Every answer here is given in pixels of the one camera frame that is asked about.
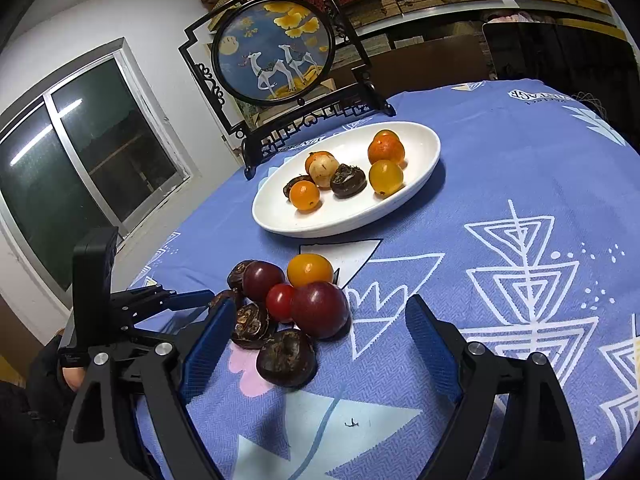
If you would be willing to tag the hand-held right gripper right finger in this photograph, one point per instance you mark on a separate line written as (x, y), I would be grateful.
(430, 345)

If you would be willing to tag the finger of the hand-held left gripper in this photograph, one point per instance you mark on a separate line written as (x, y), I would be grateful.
(190, 300)
(160, 332)

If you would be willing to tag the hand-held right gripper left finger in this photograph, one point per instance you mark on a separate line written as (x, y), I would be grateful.
(207, 345)

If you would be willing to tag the dark brown water chestnut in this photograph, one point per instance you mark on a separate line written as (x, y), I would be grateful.
(250, 325)
(291, 185)
(286, 357)
(236, 276)
(225, 297)
(348, 180)

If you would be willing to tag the dark red plum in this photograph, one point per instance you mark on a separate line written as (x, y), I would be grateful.
(320, 309)
(262, 280)

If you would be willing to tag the red cherry tomato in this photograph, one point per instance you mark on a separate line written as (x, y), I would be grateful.
(280, 302)

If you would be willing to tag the yellow tomato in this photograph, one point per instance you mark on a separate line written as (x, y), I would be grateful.
(310, 270)
(305, 195)
(386, 177)

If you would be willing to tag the white oval plate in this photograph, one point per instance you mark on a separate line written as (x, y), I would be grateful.
(350, 215)

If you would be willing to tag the pale peeled orange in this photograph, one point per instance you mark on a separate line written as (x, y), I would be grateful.
(325, 170)

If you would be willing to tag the mandarin orange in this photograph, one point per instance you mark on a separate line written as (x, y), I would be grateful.
(386, 147)
(315, 157)

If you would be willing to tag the person's left forearm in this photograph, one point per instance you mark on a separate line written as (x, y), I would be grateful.
(45, 375)

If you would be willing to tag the person's left hand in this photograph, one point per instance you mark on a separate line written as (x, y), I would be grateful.
(72, 377)

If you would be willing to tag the sliding glass window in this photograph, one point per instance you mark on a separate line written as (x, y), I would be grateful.
(100, 160)

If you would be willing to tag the blue printed tablecloth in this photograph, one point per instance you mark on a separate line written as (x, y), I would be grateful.
(500, 160)

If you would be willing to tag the round deer embroidery table screen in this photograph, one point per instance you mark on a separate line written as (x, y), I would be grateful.
(272, 45)

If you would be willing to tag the brown cardboard panel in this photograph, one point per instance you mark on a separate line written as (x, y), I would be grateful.
(425, 70)

